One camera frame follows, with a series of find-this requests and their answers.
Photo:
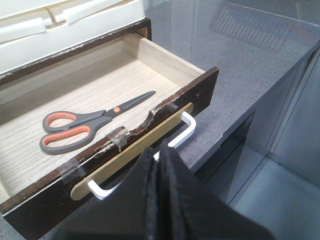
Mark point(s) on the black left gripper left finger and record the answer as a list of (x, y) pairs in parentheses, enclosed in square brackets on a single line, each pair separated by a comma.
[(121, 215)]

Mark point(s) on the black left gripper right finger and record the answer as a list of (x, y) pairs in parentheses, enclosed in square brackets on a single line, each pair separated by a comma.
[(179, 207)]

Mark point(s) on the white drawer handle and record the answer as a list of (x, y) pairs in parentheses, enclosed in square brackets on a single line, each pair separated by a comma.
[(102, 194)]

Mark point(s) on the wooden drawer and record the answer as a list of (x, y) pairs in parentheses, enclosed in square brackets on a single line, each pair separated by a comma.
[(33, 198)]

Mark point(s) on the grey orange scissors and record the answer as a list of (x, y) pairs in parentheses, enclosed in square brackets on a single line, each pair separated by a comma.
[(88, 123)]

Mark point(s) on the clear tape strip on drawer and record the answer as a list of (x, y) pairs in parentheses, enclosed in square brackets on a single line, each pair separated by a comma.
[(119, 137)]

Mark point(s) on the dark brown wooden drawer cabinet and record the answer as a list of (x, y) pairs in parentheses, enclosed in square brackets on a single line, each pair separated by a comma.
[(142, 28)]

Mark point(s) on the clear tape strip near corner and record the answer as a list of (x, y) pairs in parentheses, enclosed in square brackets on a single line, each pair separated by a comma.
[(70, 171)]

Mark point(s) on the white plastic organizer box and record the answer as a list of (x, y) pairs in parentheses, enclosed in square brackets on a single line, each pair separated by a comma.
[(33, 29)]

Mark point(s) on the brass handle backplate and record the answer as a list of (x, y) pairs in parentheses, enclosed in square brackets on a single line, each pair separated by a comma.
[(81, 189)]

